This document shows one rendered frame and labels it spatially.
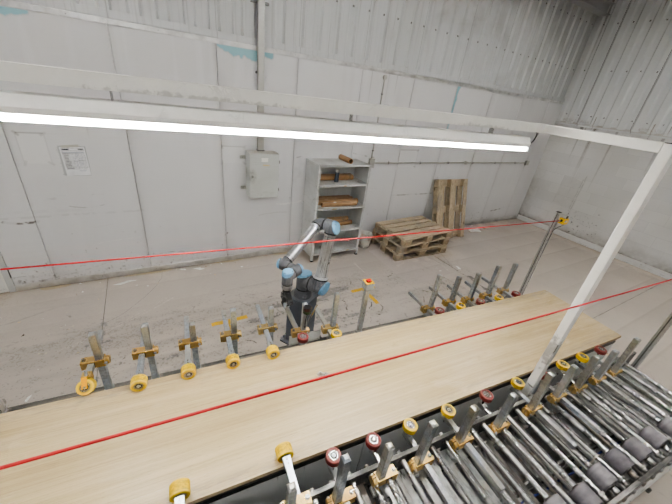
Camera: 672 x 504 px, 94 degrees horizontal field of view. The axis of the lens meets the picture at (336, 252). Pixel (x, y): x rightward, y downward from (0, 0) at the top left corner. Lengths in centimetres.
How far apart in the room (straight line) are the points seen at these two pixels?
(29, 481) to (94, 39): 362
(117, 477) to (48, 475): 28
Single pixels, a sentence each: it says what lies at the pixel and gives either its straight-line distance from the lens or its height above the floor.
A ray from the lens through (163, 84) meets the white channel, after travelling 133.
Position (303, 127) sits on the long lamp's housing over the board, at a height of 235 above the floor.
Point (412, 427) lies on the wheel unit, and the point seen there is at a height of 91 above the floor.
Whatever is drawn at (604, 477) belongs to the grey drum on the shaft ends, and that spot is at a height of 85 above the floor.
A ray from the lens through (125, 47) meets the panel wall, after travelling 431.
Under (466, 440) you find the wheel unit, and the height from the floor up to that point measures 86.
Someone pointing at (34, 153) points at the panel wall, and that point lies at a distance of 452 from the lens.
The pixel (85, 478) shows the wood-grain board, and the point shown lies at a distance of 198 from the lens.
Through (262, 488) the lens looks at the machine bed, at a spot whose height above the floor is 75.
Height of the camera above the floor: 250
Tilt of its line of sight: 27 degrees down
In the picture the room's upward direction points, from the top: 7 degrees clockwise
